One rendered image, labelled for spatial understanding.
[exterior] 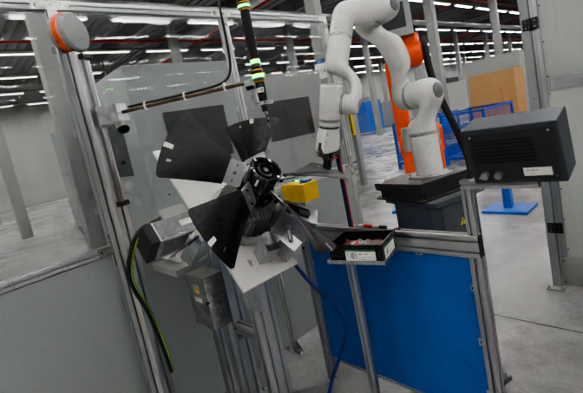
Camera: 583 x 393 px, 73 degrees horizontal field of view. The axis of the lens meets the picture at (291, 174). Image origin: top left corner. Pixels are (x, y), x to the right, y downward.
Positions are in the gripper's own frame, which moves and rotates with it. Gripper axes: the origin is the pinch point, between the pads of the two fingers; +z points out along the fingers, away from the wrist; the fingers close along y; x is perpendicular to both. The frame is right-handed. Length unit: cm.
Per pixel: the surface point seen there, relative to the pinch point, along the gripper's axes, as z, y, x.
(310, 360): 129, -20, -22
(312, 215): 17.1, 12.8, 4.5
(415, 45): -42, -357, -163
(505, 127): -24, -7, 61
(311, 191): 21.7, -14.6, -20.9
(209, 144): -12.3, 43.7, -17.3
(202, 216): 2, 62, 5
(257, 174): -3.9, 36.6, -0.1
